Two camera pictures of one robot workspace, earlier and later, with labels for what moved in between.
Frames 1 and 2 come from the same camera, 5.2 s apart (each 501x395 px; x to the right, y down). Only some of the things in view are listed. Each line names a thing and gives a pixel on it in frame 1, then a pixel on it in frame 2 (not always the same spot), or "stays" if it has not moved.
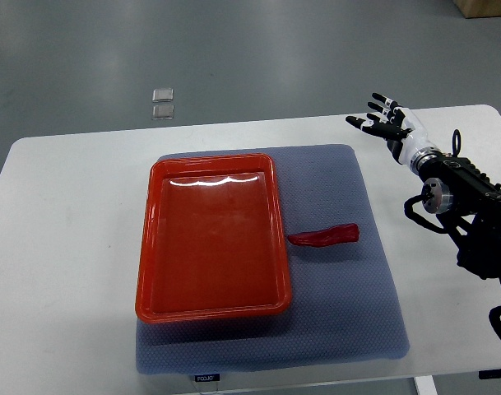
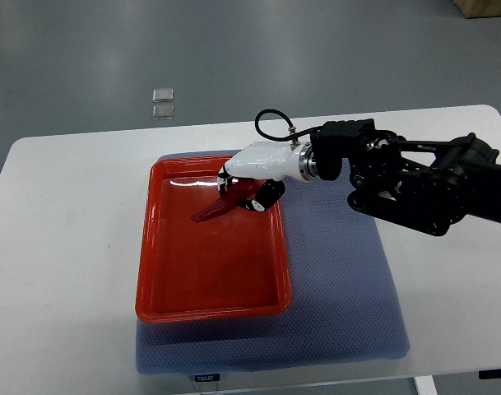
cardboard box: [484, 8] stays
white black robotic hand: [396, 125] → [269, 164]
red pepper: [333, 234] → [239, 192]
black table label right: [496, 374] stays
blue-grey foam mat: [344, 304] stays
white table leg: [425, 385] stays
